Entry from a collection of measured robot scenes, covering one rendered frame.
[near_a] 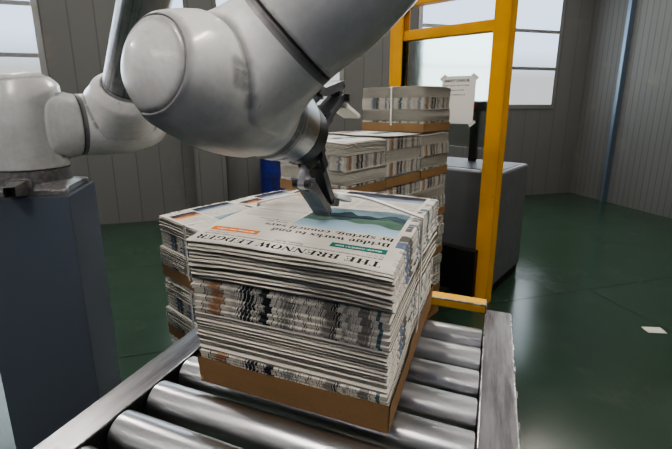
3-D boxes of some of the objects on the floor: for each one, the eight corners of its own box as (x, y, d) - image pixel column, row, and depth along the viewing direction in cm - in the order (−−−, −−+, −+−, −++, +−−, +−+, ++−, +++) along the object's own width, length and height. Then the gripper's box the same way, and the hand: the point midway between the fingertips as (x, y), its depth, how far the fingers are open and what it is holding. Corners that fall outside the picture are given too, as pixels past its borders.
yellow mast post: (383, 273, 297) (391, -2, 255) (390, 269, 303) (399, 0, 262) (394, 276, 291) (403, -5, 249) (401, 272, 297) (411, -2, 256)
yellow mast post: (471, 301, 254) (497, -23, 213) (476, 296, 261) (503, -19, 220) (485, 305, 249) (515, -27, 207) (490, 300, 255) (520, -23, 214)
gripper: (272, 25, 50) (334, 83, 70) (249, 228, 49) (319, 228, 69) (329, 21, 47) (377, 83, 67) (305, 236, 46) (361, 233, 66)
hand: (345, 155), depth 67 cm, fingers open, 13 cm apart
